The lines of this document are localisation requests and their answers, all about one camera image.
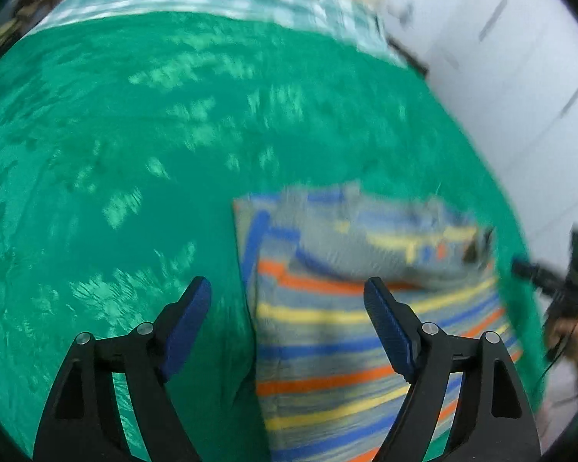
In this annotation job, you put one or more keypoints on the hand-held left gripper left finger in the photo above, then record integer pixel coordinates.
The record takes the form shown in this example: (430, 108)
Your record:
(188, 320)

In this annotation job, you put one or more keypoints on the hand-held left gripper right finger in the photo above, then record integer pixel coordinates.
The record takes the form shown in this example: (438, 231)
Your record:
(390, 332)

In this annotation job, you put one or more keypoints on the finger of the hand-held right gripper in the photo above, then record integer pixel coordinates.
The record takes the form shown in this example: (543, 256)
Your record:
(534, 274)

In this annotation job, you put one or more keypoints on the striped t-shirt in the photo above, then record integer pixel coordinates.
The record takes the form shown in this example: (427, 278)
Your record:
(318, 346)

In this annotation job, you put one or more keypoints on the pile of clothes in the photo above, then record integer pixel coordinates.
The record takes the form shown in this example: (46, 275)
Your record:
(17, 26)

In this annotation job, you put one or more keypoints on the person's right hand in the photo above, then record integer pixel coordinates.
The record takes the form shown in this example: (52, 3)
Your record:
(561, 337)

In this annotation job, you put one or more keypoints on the green velvet blanket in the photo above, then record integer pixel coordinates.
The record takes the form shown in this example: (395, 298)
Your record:
(125, 154)

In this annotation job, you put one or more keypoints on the white wardrobe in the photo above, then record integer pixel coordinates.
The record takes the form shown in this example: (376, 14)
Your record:
(510, 82)

